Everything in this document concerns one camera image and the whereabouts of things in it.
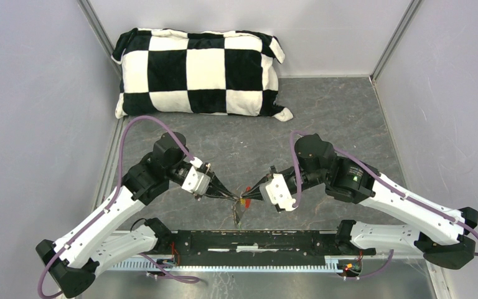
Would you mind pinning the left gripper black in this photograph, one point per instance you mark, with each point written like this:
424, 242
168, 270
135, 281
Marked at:
217, 189

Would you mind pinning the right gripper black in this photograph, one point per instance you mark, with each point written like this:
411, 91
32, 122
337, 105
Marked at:
256, 192

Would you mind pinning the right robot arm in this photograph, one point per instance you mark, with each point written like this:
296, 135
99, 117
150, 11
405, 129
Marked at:
441, 235

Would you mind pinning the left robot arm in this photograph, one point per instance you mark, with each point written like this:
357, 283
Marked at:
76, 259

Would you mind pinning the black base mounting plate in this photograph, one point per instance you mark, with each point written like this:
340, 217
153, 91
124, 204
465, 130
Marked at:
236, 248

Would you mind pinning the black white checkered pillow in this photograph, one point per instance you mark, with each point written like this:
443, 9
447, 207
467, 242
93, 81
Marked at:
211, 73

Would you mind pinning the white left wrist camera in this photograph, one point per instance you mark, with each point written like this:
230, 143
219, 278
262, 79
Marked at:
198, 178

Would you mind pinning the white slotted cable duct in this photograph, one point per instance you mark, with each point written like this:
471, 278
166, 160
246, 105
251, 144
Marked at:
142, 264

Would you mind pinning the left aluminium frame rail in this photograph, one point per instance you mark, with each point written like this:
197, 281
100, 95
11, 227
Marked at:
99, 30

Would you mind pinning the aluminium frame rail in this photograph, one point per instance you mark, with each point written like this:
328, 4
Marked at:
99, 30
395, 39

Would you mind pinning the right aluminium frame rail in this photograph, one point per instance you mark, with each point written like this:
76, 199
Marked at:
395, 39

